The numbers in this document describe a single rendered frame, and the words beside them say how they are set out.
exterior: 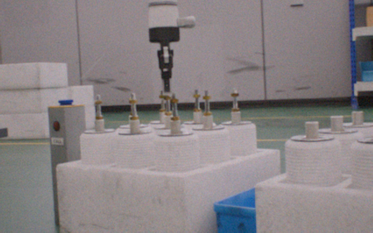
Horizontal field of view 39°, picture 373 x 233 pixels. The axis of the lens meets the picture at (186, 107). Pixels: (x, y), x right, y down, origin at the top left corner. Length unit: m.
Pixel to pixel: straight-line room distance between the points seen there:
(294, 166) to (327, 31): 5.33
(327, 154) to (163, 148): 0.35
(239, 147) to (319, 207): 0.43
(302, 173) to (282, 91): 5.34
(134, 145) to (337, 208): 0.48
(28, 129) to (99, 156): 2.71
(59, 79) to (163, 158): 3.04
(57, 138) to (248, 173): 0.52
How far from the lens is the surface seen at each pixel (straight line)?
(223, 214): 1.05
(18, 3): 7.59
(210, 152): 1.18
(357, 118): 1.16
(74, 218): 1.28
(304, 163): 0.92
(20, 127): 3.97
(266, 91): 6.28
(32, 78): 3.89
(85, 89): 4.43
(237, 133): 1.27
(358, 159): 0.89
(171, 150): 1.08
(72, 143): 1.41
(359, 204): 0.86
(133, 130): 1.19
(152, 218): 1.10
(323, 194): 0.88
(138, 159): 1.16
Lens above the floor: 0.37
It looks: 3 degrees down
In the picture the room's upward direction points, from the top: 3 degrees counter-clockwise
